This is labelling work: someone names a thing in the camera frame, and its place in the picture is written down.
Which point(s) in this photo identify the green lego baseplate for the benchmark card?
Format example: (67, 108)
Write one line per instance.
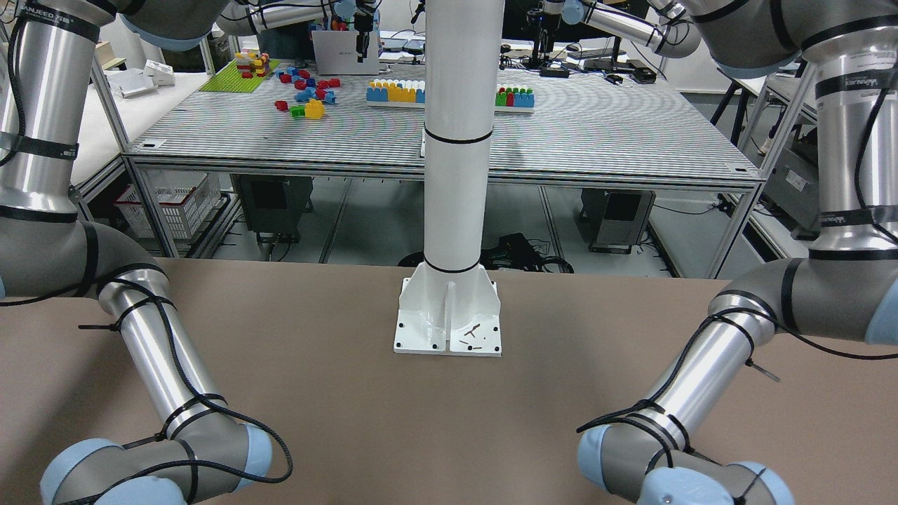
(230, 80)

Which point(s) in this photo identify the green blocks white tray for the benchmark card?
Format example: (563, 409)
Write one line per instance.
(515, 100)

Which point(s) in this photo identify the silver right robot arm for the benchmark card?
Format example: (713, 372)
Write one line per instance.
(204, 449)

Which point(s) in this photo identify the white plastic crate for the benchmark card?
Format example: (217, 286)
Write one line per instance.
(185, 199)

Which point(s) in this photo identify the yellow blocks white tray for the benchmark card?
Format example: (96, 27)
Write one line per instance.
(396, 93)

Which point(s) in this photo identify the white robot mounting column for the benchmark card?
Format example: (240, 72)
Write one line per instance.
(450, 306)

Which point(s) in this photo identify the striped background work table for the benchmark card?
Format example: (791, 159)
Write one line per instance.
(583, 132)

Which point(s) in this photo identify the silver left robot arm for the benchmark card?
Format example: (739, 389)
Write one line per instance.
(844, 289)

